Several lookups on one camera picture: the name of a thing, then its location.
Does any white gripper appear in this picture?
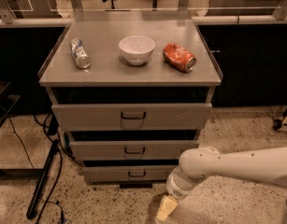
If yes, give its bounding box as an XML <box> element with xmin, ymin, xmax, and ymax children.
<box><xmin>156</xmin><ymin>167</ymin><xmax>196</xmax><ymax>222</ymax></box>

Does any grey bottom drawer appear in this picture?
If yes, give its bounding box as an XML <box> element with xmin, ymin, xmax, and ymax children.
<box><xmin>83</xmin><ymin>165</ymin><xmax>176</xmax><ymax>183</ymax></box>

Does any grey drawer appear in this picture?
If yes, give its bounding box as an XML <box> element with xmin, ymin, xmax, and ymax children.
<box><xmin>52</xmin><ymin>103</ymin><xmax>211</xmax><ymax>131</ymax></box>
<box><xmin>70</xmin><ymin>140</ymin><xmax>198</xmax><ymax>161</ymax></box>
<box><xmin>83</xmin><ymin>165</ymin><xmax>176</xmax><ymax>183</ymax></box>

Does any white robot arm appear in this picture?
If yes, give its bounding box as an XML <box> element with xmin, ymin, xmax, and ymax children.
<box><xmin>156</xmin><ymin>147</ymin><xmax>287</xmax><ymax>224</ymax></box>

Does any grey top drawer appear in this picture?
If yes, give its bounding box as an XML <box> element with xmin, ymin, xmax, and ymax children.
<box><xmin>52</xmin><ymin>103</ymin><xmax>211</xmax><ymax>131</ymax></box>

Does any grey middle drawer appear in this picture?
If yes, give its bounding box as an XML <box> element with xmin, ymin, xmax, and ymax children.
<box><xmin>70</xmin><ymin>140</ymin><xmax>198</xmax><ymax>161</ymax></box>

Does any grey drawer cabinet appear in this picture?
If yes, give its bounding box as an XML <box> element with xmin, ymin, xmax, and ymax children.
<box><xmin>36</xmin><ymin>10</ymin><xmax>223</xmax><ymax>189</ymax></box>

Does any black power strip bar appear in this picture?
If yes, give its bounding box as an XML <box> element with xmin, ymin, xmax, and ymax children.
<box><xmin>26</xmin><ymin>140</ymin><xmax>58</xmax><ymax>219</ymax></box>

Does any wheeled cart base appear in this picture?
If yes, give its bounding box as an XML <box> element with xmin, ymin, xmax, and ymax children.
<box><xmin>273</xmin><ymin>108</ymin><xmax>287</xmax><ymax>130</ymax></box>

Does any crushed orange soda can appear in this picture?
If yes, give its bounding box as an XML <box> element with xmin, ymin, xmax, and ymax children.
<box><xmin>163</xmin><ymin>43</ymin><xmax>196</xmax><ymax>73</ymax></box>

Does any white ceramic bowl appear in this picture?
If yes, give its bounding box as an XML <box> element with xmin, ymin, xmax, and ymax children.
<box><xmin>119</xmin><ymin>35</ymin><xmax>155</xmax><ymax>65</ymax></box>

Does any dark side table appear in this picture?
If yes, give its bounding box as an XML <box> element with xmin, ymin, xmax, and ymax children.
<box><xmin>0</xmin><ymin>81</ymin><xmax>41</xmax><ymax>180</ymax></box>

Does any black floor cable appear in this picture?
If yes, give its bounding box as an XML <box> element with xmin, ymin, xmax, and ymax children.
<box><xmin>7</xmin><ymin>113</ymin><xmax>81</xmax><ymax>224</ymax></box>

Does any white window ledge rail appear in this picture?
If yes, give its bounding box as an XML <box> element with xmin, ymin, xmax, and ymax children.
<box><xmin>0</xmin><ymin>15</ymin><xmax>287</xmax><ymax>28</ymax></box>

